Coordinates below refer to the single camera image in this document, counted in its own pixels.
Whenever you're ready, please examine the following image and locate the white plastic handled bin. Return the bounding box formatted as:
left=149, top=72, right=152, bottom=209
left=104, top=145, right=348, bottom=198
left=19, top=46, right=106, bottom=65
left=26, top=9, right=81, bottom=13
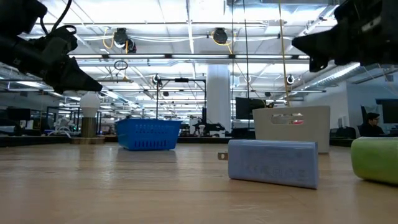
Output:
left=252, top=105, right=331, bottom=155

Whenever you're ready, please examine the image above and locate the white bulb lamp brass base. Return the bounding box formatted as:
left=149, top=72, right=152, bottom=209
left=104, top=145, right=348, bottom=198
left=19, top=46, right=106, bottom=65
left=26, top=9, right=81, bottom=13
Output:
left=70, top=92, right=106, bottom=145

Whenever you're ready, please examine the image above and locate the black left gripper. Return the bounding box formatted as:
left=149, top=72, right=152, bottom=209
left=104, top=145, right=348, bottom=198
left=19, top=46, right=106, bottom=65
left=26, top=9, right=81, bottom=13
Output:
left=0, top=35, right=103, bottom=94

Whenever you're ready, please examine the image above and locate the black table frame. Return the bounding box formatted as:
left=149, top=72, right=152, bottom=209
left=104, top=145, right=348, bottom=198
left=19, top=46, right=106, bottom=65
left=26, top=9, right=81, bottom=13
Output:
left=0, top=135, right=398, bottom=149

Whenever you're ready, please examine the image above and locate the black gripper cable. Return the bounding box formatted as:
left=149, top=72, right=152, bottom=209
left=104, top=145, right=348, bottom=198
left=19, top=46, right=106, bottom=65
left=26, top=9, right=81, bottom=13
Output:
left=39, top=0, right=73, bottom=35

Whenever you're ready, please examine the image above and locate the person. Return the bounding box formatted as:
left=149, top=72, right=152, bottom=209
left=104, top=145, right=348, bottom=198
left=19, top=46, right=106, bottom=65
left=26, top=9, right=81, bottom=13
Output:
left=359, top=112, right=386, bottom=138

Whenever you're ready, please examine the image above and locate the green wall charger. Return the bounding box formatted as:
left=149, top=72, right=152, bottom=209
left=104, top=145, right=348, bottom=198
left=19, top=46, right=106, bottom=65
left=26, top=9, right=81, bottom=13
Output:
left=350, top=136, right=398, bottom=187

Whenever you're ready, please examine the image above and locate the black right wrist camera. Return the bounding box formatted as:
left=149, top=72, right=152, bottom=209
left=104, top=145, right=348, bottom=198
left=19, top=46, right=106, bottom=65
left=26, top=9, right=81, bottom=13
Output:
left=334, top=0, right=383, bottom=29

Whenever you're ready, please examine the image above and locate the blue plastic slotted basket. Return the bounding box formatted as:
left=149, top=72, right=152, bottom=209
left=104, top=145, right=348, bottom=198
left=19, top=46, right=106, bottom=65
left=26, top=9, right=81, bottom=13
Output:
left=115, top=119, right=183, bottom=152

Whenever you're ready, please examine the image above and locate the yellow hanging cable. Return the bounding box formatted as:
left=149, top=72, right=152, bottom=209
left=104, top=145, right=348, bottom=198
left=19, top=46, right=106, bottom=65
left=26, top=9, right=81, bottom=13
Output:
left=277, top=0, right=292, bottom=106

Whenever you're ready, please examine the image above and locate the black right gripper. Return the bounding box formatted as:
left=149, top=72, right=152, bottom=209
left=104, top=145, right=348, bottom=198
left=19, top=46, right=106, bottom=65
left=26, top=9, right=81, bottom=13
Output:
left=292, top=12, right=386, bottom=72

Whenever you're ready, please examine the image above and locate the black metal stand frame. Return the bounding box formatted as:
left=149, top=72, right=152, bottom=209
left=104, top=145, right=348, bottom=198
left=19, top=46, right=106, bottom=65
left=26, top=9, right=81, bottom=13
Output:
left=155, top=77, right=208, bottom=121

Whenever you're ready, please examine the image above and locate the black hanging cable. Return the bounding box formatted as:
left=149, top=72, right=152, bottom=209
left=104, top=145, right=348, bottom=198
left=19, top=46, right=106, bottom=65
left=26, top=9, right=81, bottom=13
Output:
left=231, top=0, right=235, bottom=131

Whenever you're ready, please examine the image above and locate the black ceiling cable reel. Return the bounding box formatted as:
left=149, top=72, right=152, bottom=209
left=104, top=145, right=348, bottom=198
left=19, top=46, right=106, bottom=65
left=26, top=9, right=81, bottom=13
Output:
left=112, top=27, right=137, bottom=54
left=212, top=27, right=229, bottom=45

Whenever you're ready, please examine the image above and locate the white structural column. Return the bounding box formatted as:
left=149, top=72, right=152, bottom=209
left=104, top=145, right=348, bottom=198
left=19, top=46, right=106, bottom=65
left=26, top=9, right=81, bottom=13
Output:
left=206, top=63, right=231, bottom=131

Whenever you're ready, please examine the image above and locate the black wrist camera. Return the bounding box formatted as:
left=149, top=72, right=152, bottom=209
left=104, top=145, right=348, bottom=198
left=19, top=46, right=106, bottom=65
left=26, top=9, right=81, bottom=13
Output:
left=37, top=24, right=78, bottom=58
left=334, top=0, right=383, bottom=29

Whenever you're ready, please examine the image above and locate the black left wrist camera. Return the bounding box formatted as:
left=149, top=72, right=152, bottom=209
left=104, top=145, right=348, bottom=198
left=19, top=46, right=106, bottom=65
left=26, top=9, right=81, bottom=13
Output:
left=37, top=24, right=78, bottom=58

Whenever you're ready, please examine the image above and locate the light blue wall charger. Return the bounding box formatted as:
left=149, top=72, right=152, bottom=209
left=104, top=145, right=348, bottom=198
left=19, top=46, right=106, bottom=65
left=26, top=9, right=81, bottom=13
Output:
left=217, top=139, right=320, bottom=190

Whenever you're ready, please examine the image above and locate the black computer monitor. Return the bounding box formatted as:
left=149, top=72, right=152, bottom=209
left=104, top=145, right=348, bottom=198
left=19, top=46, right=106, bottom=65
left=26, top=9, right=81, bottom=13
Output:
left=375, top=98, right=398, bottom=124
left=235, top=97, right=267, bottom=121

